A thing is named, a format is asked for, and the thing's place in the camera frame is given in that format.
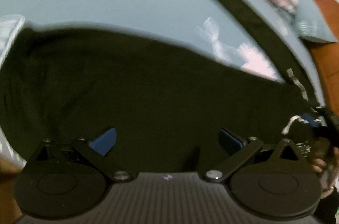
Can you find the person right hand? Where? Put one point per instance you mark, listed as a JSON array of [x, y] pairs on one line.
[[318, 162]]

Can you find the teal pillow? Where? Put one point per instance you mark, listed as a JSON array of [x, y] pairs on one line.
[[310, 24]]

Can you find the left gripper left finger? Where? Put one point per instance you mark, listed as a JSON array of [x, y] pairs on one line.
[[95, 150]]

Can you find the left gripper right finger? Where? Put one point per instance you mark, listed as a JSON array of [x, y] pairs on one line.
[[239, 149]]

